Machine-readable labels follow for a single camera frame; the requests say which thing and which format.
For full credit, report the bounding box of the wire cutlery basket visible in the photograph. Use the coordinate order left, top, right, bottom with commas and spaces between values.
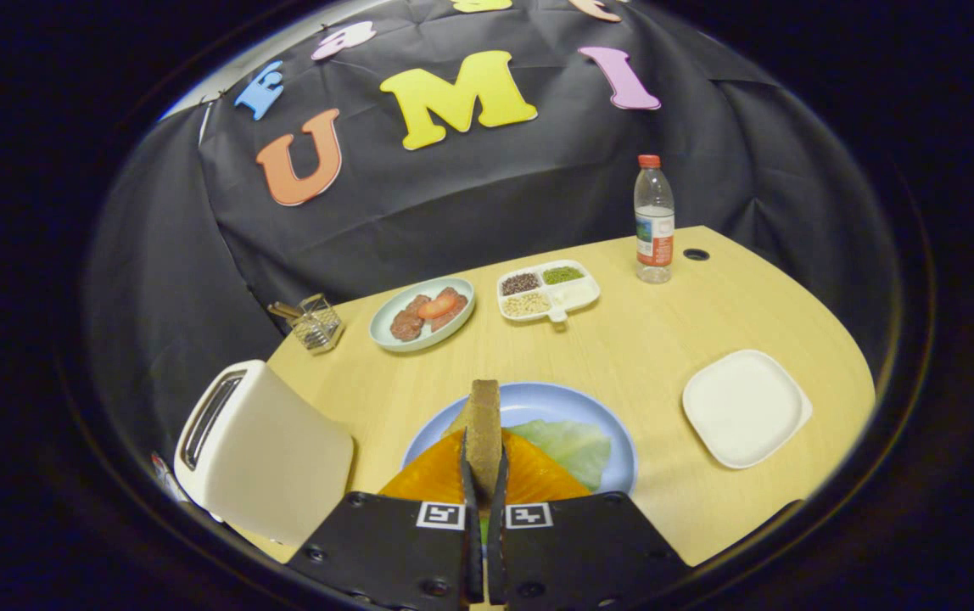
266, 294, 345, 353

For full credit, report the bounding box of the green lettuce leaf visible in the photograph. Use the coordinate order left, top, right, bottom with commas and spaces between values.
480, 418, 613, 544

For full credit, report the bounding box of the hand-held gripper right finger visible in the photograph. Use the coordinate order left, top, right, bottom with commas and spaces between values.
487, 429, 691, 610

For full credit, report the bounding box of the black backdrop cloth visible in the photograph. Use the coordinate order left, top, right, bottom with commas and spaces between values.
84, 0, 904, 451

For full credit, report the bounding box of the white square plate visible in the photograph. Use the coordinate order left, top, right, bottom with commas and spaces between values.
681, 349, 814, 470

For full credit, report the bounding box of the pale green plate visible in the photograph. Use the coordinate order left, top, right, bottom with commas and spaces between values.
368, 277, 477, 353

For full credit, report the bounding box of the brown meat slice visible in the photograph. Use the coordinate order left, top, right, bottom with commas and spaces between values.
389, 294, 433, 342
430, 287, 469, 334

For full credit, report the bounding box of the white divided seasoning tray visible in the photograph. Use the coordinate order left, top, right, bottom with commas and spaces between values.
496, 260, 602, 324

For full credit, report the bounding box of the blue plate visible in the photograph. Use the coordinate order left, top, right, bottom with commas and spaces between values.
402, 382, 639, 495

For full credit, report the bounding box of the clear plastic water bottle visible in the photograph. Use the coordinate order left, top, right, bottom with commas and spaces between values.
633, 154, 676, 284

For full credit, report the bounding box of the white toaster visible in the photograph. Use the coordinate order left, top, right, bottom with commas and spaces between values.
173, 360, 355, 548

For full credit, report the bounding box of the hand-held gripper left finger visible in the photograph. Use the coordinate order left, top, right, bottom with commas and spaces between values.
288, 429, 488, 610

